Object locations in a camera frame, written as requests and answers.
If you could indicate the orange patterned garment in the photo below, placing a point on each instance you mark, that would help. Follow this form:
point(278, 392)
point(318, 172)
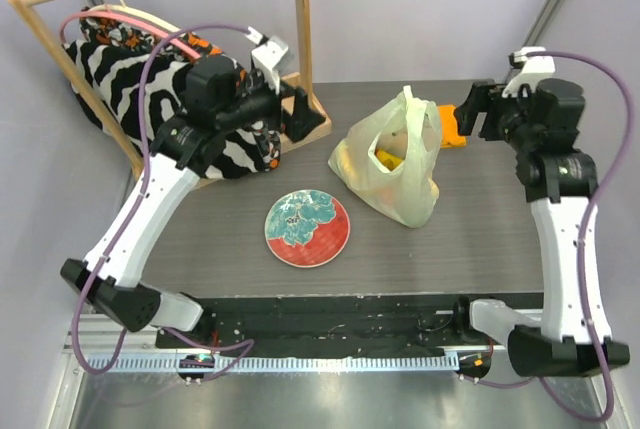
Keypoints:
point(135, 39)

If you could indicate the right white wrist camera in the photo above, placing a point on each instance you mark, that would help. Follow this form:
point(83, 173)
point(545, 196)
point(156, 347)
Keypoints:
point(532, 66)

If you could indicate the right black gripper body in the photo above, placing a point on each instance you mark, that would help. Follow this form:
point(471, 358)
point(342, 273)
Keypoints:
point(490, 112)

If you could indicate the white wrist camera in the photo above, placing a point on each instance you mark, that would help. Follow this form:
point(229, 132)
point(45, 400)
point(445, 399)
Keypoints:
point(270, 56)
point(532, 66)

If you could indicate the pink clothes hanger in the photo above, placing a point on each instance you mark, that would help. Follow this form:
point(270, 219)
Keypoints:
point(132, 36)

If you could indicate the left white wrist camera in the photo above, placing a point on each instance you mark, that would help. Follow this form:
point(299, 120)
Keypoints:
point(270, 56)

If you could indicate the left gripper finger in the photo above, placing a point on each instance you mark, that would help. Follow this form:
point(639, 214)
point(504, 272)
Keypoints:
point(289, 84)
point(303, 119)

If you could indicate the cream clothes hanger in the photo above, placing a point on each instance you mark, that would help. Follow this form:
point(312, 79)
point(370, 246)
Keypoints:
point(126, 14)

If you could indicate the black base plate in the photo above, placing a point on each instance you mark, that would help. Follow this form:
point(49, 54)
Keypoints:
point(340, 326)

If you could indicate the fake yellow bananas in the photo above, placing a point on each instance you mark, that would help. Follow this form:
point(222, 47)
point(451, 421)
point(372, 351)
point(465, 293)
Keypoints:
point(388, 160)

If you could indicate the slotted cable duct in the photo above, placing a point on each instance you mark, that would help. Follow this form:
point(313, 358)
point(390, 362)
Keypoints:
point(181, 362)

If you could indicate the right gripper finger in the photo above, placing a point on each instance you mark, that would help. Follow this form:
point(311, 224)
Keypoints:
point(479, 93)
point(466, 115)

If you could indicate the red and teal plate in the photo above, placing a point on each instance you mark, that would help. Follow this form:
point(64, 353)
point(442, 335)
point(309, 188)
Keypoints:
point(307, 228)

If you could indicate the orange folded cloth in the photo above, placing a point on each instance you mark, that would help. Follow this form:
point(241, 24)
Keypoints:
point(450, 136)

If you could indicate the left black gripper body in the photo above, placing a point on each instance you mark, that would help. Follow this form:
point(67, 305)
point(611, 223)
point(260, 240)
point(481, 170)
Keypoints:
point(258, 102)

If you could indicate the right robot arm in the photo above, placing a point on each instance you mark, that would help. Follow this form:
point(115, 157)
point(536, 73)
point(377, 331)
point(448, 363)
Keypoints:
point(573, 337)

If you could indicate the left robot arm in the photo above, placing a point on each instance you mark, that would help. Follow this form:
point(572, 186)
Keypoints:
point(216, 102)

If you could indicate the pale yellow plastic bag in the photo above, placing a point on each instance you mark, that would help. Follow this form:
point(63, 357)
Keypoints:
point(407, 127)

